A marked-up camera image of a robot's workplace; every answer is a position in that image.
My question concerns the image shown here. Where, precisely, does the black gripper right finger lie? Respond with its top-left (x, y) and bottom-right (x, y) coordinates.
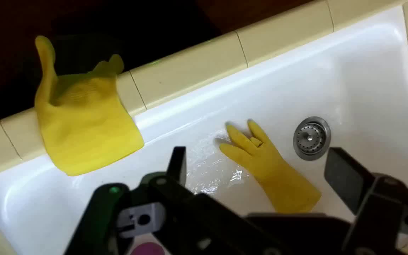
top-left (323, 146), bottom-right (408, 255)

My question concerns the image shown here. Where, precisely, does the yellow cloth on sink edge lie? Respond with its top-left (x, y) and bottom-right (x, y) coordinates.
top-left (33, 34), bottom-right (146, 177)

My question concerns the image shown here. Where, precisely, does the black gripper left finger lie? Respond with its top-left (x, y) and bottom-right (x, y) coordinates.
top-left (137, 146), bottom-right (290, 255)

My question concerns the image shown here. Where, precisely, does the purple plastic cup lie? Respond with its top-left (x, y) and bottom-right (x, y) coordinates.
top-left (130, 234), bottom-right (167, 255)

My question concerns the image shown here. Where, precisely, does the metal sink drain strainer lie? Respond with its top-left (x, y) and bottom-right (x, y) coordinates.
top-left (292, 115), bottom-right (333, 161)

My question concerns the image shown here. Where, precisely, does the white porcelain sink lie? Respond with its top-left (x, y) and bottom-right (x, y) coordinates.
top-left (0, 4), bottom-right (408, 255)

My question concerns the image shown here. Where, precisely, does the yellow cloth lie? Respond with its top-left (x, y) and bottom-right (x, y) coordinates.
top-left (215, 118), bottom-right (323, 214)
top-left (33, 34), bottom-right (146, 177)

